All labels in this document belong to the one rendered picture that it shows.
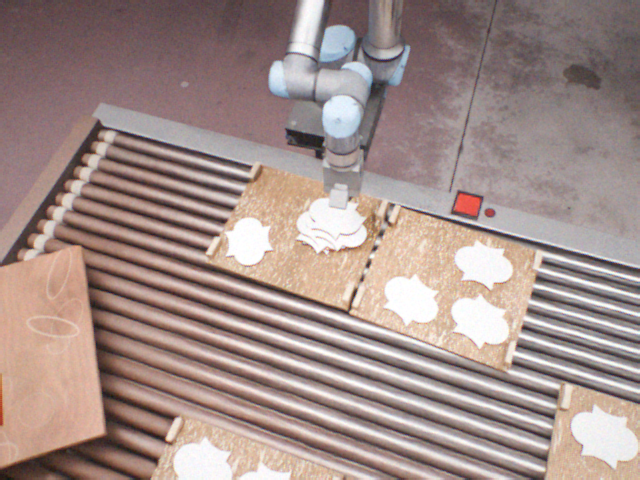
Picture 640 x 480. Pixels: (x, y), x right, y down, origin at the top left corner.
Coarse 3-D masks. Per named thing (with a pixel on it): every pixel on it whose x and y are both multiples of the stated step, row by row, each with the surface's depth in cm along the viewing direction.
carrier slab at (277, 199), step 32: (256, 192) 176; (288, 192) 176; (320, 192) 175; (288, 224) 170; (224, 256) 166; (288, 256) 165; (320, 256) 165; (352, 256) 164; (288, 288) 161; (320, 288) 160
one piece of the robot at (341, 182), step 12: (324, 156) 139; (360, 156) 139; (324, 168) 138; (336, 168) 136; (348, 168) 136; (360, 168) 140; (324, 180) 143; (336, 180) 142; (348, 180) 141; (360, 180) 144; (336, 192) 142; (348, 192) 142; (336, 204) 142
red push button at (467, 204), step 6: (462, 198) 172; (468, 198) 172; (474, 198) 172; (456, 204) 172; (462, 204) 171; (468, 204) 171; (474, 204) 171; (456, 210) 171; (462, 210) 170; (468, 210) 170; (474, 210) 170
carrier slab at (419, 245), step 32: (416, 224) 168; (448, 224) 168; (384, 256) 164; (416, 256) 163; (448, 256) 163; (512, 256) 162; (384, 288) 159; (448, 288) 158; (480, 288) 158; (512, 288) 157; (384, 320) 155; (448, 320) 154; (512, 320) 153; (480, 352) 149
